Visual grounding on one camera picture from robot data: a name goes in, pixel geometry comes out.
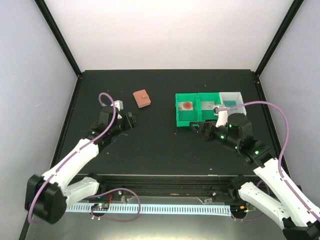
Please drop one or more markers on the teal card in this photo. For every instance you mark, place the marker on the teal card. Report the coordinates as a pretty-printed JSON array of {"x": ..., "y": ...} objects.
[{"x": 230, "y": 103}]

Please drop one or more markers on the middle green bin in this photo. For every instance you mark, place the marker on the middle green bin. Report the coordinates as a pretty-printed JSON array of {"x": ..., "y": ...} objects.
[{"x": 208, "y": 96}]

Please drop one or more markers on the white slotted cable duct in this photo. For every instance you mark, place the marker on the white slotted cable duct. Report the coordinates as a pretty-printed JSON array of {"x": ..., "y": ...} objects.
[{"x": 154, "y": 209}]

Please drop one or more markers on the brown leather card holder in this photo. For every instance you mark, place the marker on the brown leather card holder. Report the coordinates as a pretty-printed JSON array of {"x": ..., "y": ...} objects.
[{"x": 142, "y": 98}]

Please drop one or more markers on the white bin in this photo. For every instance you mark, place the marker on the white bin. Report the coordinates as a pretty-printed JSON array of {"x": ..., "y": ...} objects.
[{"x": 232, "y": 99}]

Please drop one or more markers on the red circle card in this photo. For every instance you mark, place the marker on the red circle card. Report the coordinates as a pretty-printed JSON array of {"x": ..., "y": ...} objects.
[{"x": 185, "y": 106}]

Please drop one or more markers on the left circuit board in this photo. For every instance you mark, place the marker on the left circuit board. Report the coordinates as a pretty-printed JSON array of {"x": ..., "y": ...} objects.
[{"x": 100, "y": 207}]

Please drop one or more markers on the black aluminium rail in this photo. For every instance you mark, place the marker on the black aluminium rail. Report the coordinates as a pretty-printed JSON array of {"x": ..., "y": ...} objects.
[{"x": 164, "y": 185}]

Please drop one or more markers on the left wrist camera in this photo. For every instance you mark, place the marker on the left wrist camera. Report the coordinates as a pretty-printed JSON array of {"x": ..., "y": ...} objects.
[{"x": 119, "y": 107}]

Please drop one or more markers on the circuit board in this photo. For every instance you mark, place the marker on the circuit board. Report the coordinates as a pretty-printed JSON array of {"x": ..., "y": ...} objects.
[
  {"x": 240, "y": 209},
  {"x": 100, "y": 207}
]

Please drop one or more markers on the left black frame post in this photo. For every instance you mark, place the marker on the left black frame post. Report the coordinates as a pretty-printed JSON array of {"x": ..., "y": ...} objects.
[{"x": 47, "y": 15}]

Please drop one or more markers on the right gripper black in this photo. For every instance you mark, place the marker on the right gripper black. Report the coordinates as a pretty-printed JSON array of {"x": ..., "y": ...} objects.
[{"x": 210, "y": 125}]

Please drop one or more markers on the black frame post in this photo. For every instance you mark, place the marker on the black frame post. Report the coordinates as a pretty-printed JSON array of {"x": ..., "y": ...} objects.
[
  {"x": 282, "y": 29},
  {"x": 47, "y": 15}
]

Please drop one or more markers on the grey white card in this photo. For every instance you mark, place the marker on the grey white card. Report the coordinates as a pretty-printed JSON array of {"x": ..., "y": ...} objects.
[{"x": 207, "y": 105}]

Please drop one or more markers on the right circuit board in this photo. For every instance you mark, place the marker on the right circuit board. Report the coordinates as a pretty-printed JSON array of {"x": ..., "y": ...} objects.
[{"x": 240, "y": 209}]

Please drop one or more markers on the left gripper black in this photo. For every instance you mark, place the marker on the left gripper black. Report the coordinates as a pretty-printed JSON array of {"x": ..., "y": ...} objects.
[{"x": 128, "y": 124}]

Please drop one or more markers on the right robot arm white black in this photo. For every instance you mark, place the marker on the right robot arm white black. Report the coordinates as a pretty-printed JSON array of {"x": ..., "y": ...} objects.
[{"x": 290, "y": 209}]

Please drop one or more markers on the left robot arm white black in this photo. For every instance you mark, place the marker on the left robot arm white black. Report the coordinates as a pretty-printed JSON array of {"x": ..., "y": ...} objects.
[{"x": 49, "y": 195}]

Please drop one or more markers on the right black frame post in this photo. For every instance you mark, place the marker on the right black frame post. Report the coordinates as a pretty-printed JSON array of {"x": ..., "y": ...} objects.
[{"x": 282, "y": 29}]

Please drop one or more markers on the left green bin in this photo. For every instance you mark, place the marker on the left green bin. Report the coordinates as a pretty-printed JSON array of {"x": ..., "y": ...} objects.
[{"x": 183, "y": 118}]

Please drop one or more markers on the green bin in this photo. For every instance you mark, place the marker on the green bin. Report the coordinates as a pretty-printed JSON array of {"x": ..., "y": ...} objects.
[
  {"x": 208, "y": 96},
  {"x": 183, "y": 118}
]

